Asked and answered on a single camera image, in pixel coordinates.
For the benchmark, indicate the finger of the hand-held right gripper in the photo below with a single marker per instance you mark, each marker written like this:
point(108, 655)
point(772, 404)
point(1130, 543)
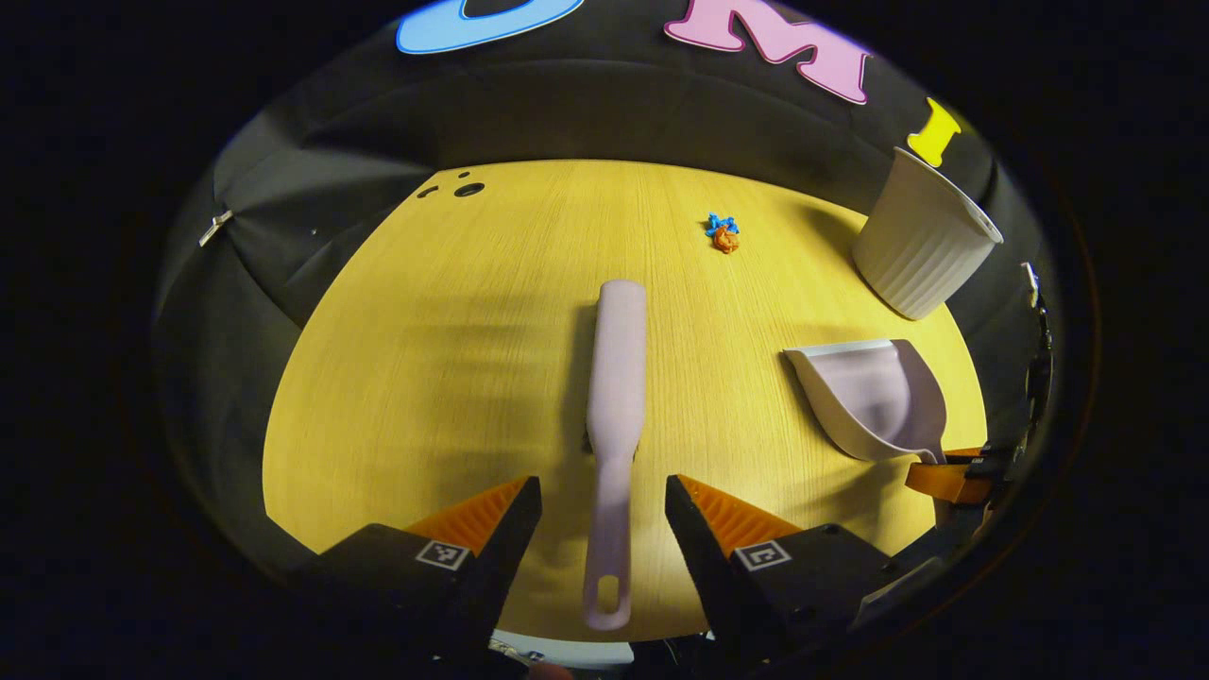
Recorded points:
point(945, 484)
point(982, 458)

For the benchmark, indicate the white cloth clip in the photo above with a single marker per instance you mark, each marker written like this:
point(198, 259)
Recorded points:
point(215, 227)

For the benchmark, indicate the small lilac broom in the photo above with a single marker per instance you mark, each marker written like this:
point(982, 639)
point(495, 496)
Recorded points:
point(616, 378)

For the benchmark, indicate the blue paper scrap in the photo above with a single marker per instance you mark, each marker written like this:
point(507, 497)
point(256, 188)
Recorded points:
point(722, 224)

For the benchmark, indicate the yellow wooden desktop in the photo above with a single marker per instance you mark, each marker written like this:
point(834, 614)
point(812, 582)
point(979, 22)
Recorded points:
point(453, 359)

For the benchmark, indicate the black backdrop cloth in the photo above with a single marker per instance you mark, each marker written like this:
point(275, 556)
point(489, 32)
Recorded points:
point(604, 113)

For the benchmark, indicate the lilac dustpan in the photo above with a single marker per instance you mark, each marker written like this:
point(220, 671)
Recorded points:
point(878, 397)

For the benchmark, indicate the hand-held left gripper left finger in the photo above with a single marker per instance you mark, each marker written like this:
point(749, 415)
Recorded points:
point(496, 557)

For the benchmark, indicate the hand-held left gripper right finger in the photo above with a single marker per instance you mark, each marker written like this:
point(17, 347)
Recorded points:
point(704, 557)

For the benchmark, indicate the orange paper scrap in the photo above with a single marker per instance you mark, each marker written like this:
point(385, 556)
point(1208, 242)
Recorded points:
point(726, 241)

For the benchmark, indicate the white ribbed garbage bin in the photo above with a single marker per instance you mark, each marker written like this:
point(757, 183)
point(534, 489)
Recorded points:
point(921, 241)

